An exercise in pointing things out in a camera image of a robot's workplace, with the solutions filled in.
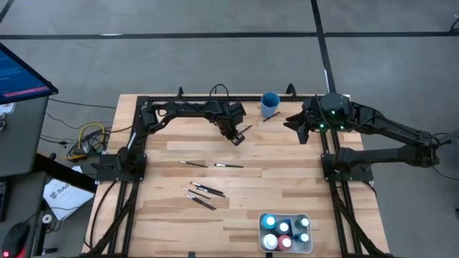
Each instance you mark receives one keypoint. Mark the grey desk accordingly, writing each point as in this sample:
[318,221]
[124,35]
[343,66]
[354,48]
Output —
[21,143]

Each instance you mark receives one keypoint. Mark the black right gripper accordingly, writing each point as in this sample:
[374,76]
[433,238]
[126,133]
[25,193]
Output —
[313,114]

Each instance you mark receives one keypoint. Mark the white tape roll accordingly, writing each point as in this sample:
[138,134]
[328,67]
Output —
[44,219]

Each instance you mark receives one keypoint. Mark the black metal beam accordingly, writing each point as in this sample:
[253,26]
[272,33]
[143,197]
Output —
[64,173]

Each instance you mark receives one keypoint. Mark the blue plastic cup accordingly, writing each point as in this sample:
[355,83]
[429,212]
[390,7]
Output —
[269,105]

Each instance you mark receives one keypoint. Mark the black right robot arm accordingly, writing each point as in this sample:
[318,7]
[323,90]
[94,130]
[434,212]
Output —
[387,125]

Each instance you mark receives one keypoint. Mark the large navy paint bottle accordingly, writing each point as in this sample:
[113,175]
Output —
[283,227]

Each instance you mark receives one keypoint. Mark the black computer mouse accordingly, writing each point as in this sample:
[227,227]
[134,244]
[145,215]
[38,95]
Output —
[16,238]

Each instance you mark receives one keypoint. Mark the teal paint bottle white cap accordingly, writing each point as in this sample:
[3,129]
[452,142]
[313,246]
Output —
[268,221]

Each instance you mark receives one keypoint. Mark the blue paint bottle white cap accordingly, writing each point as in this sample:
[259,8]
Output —
[303,237]

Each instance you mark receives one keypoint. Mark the white plastic tray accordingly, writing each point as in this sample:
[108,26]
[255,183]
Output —
[307,249]

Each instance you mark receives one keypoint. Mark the white paper booklet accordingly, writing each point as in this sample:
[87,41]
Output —
[68,200]

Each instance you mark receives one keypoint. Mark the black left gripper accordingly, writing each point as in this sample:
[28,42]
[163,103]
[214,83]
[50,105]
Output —
[227,125]

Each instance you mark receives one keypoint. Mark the computer monitor blue screen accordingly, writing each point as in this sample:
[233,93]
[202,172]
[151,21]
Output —
[18,79]

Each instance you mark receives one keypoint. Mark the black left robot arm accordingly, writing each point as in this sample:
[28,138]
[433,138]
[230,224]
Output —
[186,109]

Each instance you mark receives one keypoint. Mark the green paint bottle white cap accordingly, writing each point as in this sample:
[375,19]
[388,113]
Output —
[303,222]

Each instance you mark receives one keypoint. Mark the black arch bracket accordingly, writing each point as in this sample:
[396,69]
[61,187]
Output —
[180,94]
[291,86]

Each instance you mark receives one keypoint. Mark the red paint bottle white cap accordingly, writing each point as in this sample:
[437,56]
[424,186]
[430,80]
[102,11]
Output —
[285,243]

